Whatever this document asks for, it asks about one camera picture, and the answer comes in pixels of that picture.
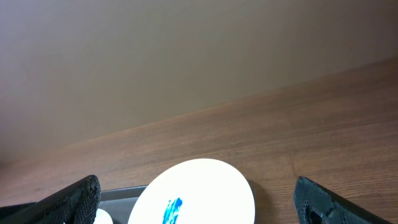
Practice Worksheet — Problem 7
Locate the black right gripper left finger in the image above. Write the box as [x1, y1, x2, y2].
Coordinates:
[1, 175, 101, 224]

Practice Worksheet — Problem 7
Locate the white plate cleaned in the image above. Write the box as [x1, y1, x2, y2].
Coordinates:
[93, 208, 113, 224]
[128, 159, 256, 224]

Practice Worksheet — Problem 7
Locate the dark grey serving tray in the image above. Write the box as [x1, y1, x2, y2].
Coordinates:
[98, 185, 147, 224]

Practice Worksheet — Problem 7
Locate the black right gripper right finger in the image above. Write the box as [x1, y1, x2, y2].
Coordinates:
[293, 176, 392, 224]

